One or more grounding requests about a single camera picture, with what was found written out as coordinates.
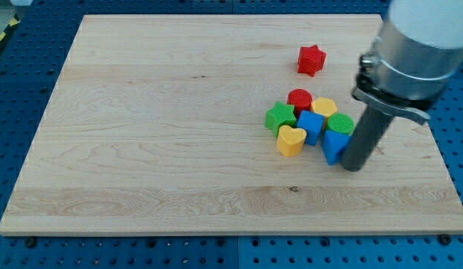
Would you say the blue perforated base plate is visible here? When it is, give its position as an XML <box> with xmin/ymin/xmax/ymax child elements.
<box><xmin>0</xmin><ymin>0</ymin><xmax>463</xmax><ymax>268</ymax></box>

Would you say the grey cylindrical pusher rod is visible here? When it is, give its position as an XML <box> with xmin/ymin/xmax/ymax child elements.
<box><xmin>341</xmin><ymin>106</ymin><xmax>394</xmax><ymax>172</ymax></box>

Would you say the blue triangle block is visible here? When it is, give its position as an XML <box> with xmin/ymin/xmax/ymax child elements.
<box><xmin>321</xmin><ymin>130</ymin><xmax>351</xmax><ymax>166</ymax></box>

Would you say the yellow heart block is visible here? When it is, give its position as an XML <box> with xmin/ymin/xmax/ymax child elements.
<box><xmin>277</xmin><ymin>125</ymin><xmax>307</xmax><ymax>157</ymax></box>

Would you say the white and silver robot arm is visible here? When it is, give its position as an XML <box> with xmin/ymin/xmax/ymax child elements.
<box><xmin>352</xmin><ymin>0</ymin><xmax>463</xmax><ymax>125</ymax></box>

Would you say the green star block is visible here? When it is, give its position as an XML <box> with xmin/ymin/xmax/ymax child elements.
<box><xmin>264</xmin><ymin>102</ymin><xmax>297</xmax><ymax>137</ymax></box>

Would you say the red star block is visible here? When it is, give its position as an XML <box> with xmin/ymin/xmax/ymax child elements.
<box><xmin>297</xmin><ymin>45</ymin><xmax>326</xmax><ymax>77</ymax></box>

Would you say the green cylinder block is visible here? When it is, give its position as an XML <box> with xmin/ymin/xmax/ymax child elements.
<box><xmin>326</xmin><ymin>113</ymin><xmax>355</xmax><ymax>135</ymax></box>

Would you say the blue cube block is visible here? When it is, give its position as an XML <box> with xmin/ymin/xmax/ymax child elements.
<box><xmin>296</xmin><ymin>111</ymin><xmax>325</xmax><ymax>146</ymax></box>

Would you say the light wooden board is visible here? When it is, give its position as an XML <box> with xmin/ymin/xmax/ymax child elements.
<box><xmin>0</xmin><ymin>15</ymin><xmax>463</xmax><ymax>237</ymax></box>

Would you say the red cylinder block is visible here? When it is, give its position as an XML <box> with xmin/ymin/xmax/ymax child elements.
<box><xmin>287</xmin><ymin>88</ymin><xmax>313</xmax><ymax>118</ymax></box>

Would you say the yellow hexagon block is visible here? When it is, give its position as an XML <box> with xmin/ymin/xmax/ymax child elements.
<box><xmin>311</xmin><ymin>97</ymin><xmax>338</xmax><ymax>126</ymax></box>

